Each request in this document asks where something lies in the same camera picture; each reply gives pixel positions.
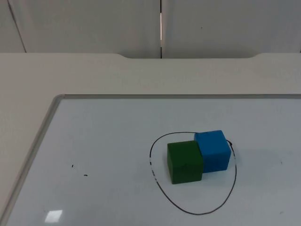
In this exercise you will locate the grey-framed whiteboard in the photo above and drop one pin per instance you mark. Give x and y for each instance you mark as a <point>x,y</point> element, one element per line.
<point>117,153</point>

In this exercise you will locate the green cube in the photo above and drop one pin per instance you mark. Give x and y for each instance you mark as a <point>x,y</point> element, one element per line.
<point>184,162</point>

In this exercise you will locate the blue cube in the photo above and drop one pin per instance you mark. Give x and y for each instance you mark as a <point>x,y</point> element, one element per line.
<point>215,150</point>

